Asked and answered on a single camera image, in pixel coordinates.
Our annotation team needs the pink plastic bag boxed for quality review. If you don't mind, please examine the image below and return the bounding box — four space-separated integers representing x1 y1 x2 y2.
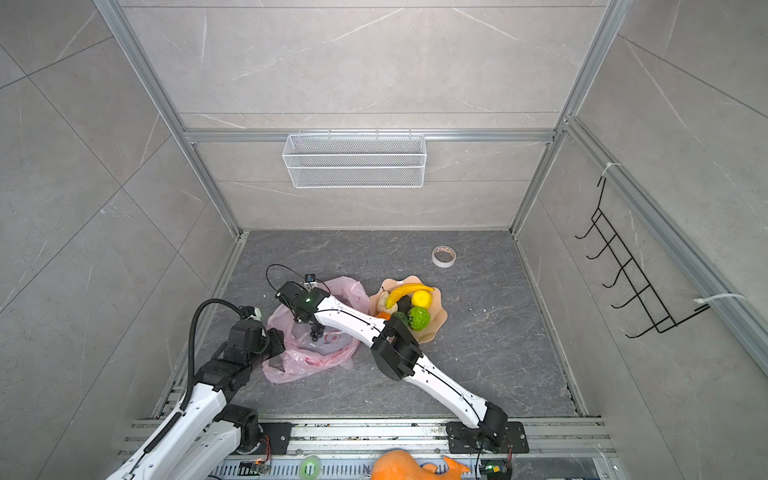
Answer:
262 276 369 384

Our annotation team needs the beige bumpy fruit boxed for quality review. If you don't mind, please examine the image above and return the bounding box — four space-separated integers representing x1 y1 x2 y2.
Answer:
376 291 398 315

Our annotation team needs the yellow green banana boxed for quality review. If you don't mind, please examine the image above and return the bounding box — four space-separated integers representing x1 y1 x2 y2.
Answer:
385 283 433 309

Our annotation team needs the dark avocado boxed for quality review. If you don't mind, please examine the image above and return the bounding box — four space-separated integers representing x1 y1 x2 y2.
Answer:
397 295 412 313

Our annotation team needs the green bumpy fruit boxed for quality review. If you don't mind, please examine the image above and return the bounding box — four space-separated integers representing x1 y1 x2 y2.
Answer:
407 306 431 331

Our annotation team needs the yellow lemon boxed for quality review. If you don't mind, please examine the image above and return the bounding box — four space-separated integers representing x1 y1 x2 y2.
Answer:
411 289 433 310

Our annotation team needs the beige flower-shaped plate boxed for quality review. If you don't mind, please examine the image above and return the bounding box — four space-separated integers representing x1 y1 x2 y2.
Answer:
368 275 448 344

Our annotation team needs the dark purple grape bunch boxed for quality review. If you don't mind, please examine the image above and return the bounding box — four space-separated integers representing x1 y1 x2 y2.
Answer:
310 322 325 343

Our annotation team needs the smooth green mango fruit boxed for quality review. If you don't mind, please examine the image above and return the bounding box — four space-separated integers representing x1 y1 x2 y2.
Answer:
392 312 410 327

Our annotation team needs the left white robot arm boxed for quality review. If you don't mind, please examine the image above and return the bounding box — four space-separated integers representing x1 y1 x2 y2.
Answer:
110 317 285 479

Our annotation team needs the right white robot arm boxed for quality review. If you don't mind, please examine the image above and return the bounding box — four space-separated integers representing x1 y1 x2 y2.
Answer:
276 281 508 452

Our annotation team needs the green tape roll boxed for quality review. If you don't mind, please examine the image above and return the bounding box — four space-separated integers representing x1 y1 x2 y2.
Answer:
298 455 322 480

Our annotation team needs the white tape roll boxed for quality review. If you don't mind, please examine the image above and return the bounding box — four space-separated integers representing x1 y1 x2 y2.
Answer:
431 245 457 268

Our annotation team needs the orange plush toy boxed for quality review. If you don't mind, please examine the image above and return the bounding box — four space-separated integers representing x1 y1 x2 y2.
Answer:
370 450 470 480

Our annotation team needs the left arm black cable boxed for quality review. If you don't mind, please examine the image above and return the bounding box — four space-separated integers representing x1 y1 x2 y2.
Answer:
182 298 256 415

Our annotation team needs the white wire mesh basket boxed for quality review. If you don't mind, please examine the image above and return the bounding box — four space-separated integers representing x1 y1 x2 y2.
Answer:
282 133 428 189

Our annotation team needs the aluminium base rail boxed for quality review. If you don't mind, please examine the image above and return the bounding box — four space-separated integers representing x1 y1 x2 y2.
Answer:
113 417 619 480

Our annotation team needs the black wire hook rack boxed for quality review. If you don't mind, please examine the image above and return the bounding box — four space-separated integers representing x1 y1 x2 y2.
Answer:
574 178 710 339

